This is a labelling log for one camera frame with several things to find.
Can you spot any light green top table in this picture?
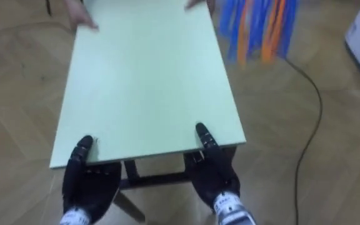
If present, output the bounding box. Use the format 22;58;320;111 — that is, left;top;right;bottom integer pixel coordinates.
49;0;247;224

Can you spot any black floor cable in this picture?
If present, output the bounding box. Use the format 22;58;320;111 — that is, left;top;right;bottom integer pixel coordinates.
284;57;324;225

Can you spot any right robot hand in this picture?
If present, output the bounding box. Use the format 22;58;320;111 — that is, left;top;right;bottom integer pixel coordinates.
183;122;241;214

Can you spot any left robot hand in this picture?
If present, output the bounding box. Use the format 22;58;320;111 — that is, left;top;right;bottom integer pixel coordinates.
61;134;123;224

